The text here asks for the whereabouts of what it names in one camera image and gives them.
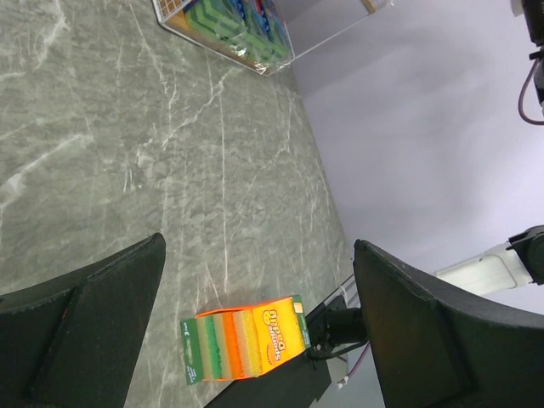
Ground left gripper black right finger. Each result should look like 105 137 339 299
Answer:
354 240 543 407

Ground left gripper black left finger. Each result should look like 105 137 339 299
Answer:
1 233 166 407

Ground orange sponge pack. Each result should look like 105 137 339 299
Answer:
180 295 311 385

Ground blue green sponge pack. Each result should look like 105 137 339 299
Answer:
212 1 292 73
185 1 272 48

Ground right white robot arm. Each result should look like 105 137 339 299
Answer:
433 0 543 296

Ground black base bar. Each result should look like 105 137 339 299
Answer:
207 295 368 408

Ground aluminium frame rail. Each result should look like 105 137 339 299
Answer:
324 275 360 309

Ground white wire wooden shelf rack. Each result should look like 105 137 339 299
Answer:
152 1 394 77

